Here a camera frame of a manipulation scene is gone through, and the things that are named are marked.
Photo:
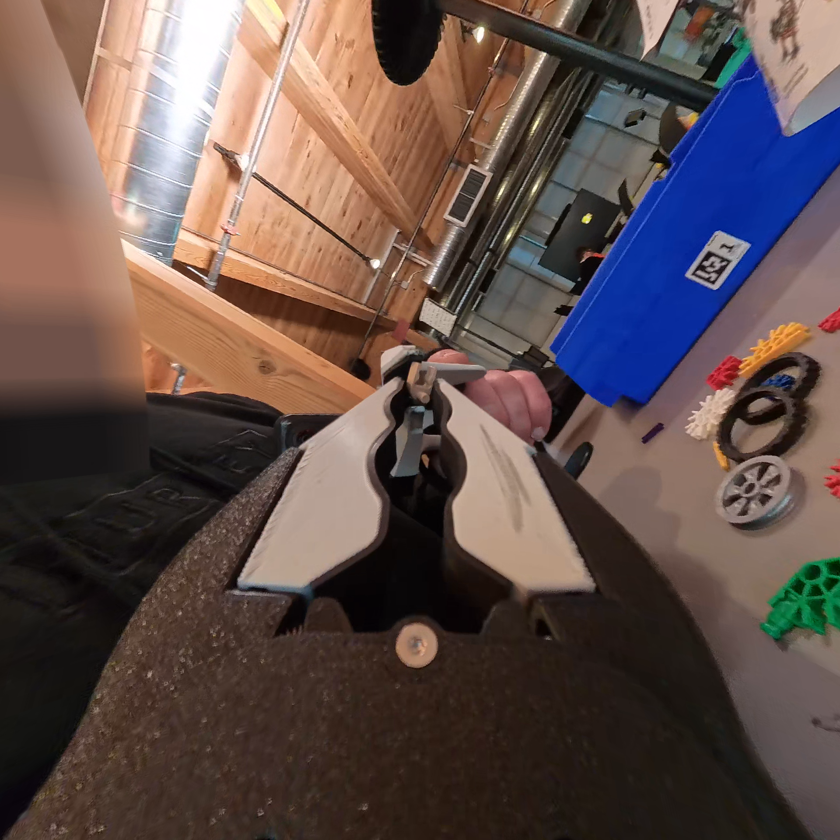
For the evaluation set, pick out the small grey connector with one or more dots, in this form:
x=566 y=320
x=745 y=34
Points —
x=415 y=440

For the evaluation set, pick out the white snowflake connector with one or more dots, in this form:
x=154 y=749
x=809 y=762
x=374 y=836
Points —
x=709 y=414

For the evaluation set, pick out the black toy tire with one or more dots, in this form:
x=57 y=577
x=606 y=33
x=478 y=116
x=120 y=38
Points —
x=761 y=453
x=807 y=368

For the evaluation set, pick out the green fan-shaped connector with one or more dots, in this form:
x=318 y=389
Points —
x=807 y=597

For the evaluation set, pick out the black monitor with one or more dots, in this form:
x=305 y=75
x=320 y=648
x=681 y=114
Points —
x=584 y=230

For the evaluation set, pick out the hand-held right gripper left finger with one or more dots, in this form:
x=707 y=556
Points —
x=315 y=512

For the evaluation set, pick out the white wall vent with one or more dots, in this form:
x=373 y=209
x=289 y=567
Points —
x=466 y=194

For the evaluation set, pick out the tan connector piece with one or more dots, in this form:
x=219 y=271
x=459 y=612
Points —
x=420 y=381

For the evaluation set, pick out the black bar with disc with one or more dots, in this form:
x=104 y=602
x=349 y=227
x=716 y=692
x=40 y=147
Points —
x=578 y=49

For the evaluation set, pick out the grey metal pipe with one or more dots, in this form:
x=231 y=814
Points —
x=256 y=145

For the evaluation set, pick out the person's left hand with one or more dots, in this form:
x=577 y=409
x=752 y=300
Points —
x=512 y=400

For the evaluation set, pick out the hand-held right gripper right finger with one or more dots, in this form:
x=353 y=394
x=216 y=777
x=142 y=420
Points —
x=519 y=505

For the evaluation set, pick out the short yellow rod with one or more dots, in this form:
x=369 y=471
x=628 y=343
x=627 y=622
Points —
x=719 y=453

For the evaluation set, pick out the small purple rod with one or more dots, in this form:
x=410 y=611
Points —
x=652 y=431

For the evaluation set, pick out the yellow toothed connector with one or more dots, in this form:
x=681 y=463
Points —
x=775 y=348

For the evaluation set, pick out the silver air duct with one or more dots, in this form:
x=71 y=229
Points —
x=177 y=131
x=525 y=118

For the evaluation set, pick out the printed instruction sheet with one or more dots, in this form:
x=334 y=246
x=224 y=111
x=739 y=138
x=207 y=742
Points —
x=807 y=66

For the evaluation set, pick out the blue plastic bin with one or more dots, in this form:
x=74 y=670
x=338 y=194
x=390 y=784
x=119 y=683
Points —
x=683 y=250

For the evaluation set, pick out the grey toy wheel hub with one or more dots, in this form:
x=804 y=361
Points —
x=757 y=492

